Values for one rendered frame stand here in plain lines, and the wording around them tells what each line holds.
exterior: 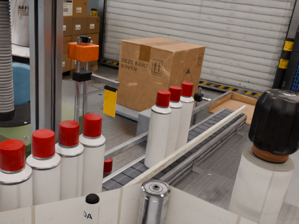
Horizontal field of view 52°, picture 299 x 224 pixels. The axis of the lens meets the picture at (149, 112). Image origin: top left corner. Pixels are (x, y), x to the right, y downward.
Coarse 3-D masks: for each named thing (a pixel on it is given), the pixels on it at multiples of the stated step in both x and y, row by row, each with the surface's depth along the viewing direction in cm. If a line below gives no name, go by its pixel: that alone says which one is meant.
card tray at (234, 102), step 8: (232, 96) 164; (240, 96) 162; (248, 96) 160; (216, 104) 148; (224, 104) 154; (232, 104) 156; (240, 104) 157; (248, 104) 159; (248, 112) 147; (248, 120) 136
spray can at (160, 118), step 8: (160, 96) 73; (168, 96) 73; (160, 104) 73; (168, 104) 74; (152, 112) 74; (160, 112) 73; (168, 112) 74; (152, 120) 75; (160, 120) 74; (168, 120) 75; (152, 128) 75; (160, 128) 75; (168, 128) 76; (152, 136) 76; (160, 136) 75; (152, 144) 76; (160, 144) 76; (152, 152) 77; (160, 152) 77; (152, 160) 78; (160, 160) 78
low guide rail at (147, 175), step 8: (240, 112) 124; (224, 120) 109; (216, 128) 103; (200, 136) 94; (208, 136) 99; (192, 144) 89; (176, 152) 82; (184, 152) 85; (168, 160) 78; (152, 168) 73; (160, 168) 75; (144, 176) 69; (152, 176) 73; (128, 184) 66
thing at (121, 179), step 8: (224, 112) 128; (232, 112) 129; (208, 120) 117; (216, 120) 118; (232, 120) 120; (200, 128) 109; (208, 128) 110; (224, 128) 111; (192, 136) 101; (200, 144) 96; (192, 152) 91; (144, 160) 83; (176, 160) 85; (128, 168) 78; (136, 168) 79; (144, 168) 79; (168, 168) 80; (120, 176) 74; (128, 176) 75; (136, 176) 75; (160, 176) 77; (104, 184) 70; (112, 184) 71; (120, 184) 71
